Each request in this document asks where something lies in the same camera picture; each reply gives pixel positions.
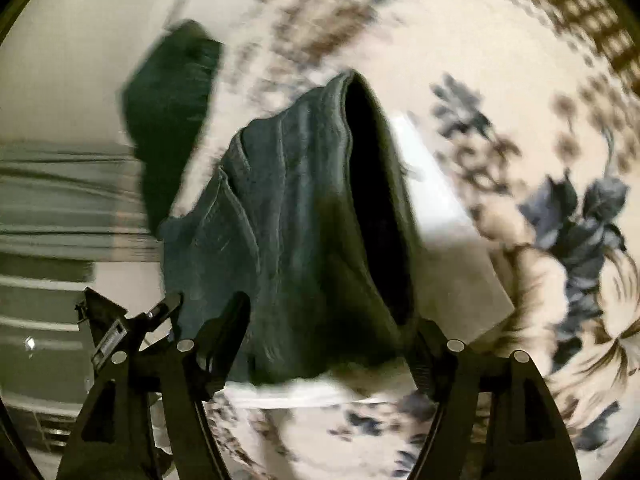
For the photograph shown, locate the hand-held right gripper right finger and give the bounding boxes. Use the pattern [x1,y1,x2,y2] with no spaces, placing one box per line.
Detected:
[400,317,583,480]

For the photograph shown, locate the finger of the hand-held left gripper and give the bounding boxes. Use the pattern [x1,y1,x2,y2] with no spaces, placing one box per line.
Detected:
[131,291,184,348]
[75,287,132,368]

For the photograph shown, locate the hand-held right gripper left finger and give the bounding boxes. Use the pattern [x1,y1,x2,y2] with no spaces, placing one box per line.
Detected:
[55,291,252,480]

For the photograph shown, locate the dark blue jeans pants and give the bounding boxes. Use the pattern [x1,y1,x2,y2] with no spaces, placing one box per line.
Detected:
[157,70,427,387]

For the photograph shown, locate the white folded pants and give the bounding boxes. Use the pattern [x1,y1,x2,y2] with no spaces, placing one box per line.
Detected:
[225,112,517,408]

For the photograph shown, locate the green striped curtain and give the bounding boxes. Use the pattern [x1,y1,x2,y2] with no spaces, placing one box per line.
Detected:
[0,142,162,311]

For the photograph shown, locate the dark green blanket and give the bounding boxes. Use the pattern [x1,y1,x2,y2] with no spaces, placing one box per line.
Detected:
[117,20,224,241]

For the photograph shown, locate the floral bed sheet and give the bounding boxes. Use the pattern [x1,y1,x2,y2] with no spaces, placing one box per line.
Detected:
[190,0,640,480]

